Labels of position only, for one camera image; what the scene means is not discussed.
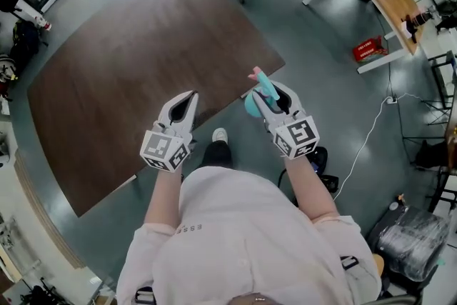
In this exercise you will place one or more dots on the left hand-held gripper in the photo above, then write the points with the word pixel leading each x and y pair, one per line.
pixel 157 146

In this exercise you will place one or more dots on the dark wooden table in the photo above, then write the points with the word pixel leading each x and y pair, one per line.
pixel 143 64

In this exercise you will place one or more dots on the person's left forearm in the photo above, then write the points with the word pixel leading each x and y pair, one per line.
pixel 166 196

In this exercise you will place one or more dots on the person's pale pink shirt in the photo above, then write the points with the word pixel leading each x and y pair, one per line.
pixel 242 243

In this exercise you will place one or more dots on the black backpack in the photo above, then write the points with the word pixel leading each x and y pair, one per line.
pixel 25 41

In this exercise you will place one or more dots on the person's right forearm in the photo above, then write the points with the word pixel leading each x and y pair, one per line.
pixel 310 189

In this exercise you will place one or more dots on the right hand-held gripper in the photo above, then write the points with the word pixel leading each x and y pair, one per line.
pixel 300 134

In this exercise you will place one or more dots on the person's left white shoe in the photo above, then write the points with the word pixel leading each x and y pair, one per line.
pixel 219 135

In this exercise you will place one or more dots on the red white bottle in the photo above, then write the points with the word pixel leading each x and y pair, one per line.
pixel 44 23

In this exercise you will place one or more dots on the teal spray bottle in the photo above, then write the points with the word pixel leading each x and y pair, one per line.
pixel 266 84

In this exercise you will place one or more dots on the white power strip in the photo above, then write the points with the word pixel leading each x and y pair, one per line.
pixel 391 100

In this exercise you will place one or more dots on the red box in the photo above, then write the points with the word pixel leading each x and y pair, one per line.
pixel 367 50

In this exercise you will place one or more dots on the plastic wrapped black case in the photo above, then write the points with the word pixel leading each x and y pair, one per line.
pixel 410 243

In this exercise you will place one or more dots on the black bag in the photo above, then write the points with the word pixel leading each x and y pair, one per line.
pixel 323 168

